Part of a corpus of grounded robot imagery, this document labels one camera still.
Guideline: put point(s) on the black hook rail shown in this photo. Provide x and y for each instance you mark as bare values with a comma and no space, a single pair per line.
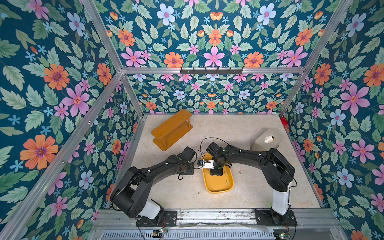
214,71

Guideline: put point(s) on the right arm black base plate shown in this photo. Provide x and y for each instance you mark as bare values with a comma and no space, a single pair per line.
271,218

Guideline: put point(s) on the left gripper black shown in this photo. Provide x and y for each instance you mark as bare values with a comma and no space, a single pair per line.
191,171

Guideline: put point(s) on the orange wooden two-tier shelf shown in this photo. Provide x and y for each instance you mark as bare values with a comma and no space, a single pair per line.
172,130

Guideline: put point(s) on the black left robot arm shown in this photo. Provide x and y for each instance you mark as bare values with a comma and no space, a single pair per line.
131,195

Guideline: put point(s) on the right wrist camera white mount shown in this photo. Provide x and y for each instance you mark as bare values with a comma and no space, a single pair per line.
208,164

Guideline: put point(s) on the beige tissue box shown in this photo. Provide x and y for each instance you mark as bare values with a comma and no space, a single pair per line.
266,141

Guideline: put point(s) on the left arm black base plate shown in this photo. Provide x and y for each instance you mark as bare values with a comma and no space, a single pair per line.
163,219

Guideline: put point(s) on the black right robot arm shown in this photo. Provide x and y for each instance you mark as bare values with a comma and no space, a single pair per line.
277,170

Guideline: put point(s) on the yellow plastic storage tray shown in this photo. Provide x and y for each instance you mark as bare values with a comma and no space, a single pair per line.
217,184

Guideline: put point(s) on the small circuit board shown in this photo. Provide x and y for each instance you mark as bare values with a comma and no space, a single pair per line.
159,234

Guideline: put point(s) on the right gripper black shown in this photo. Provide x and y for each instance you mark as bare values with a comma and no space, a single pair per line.
217,166

